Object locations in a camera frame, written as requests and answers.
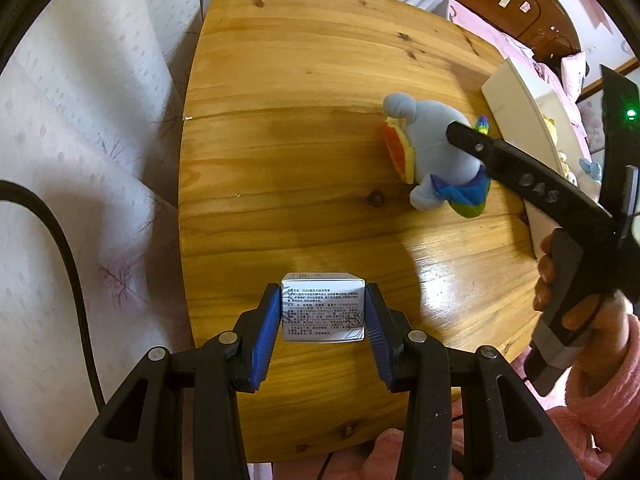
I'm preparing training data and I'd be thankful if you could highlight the white plastic storage bin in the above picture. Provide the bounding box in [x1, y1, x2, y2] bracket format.
[480, 56, 589, 261]

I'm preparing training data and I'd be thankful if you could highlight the black cable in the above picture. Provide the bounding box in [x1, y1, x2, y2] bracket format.
[0, 179, 108, 413]

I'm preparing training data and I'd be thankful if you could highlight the pink bed blanket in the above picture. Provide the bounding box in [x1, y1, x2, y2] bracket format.
[449, 0, 589, 154]

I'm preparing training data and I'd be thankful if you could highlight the small white paper box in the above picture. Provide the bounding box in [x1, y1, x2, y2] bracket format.
[281, 272, 366, 344]

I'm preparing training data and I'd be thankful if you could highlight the blue rainbow plush toy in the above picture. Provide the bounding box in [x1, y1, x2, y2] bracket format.
[382, 93, 490, 218]

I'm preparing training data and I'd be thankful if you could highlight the yellow chick plush toy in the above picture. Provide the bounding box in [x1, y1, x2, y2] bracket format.
[542, 115, 559, 146]

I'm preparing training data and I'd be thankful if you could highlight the upright pink pillow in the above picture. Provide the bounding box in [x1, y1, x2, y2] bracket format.
[561, 52, 587, 103]

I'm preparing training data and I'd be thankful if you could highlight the right hand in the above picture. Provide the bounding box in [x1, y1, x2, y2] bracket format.
[532, 231, 634, 386]

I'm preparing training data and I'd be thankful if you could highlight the wooden bed headboard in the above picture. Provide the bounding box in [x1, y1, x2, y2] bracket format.
[454, 0, 582, 72]

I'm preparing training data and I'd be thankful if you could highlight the white blue plush toy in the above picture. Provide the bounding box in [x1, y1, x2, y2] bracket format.
[559, 152, 602, 202]

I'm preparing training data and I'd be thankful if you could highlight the white floral curtain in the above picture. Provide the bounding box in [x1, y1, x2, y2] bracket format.
[1, 0, 202, 479]

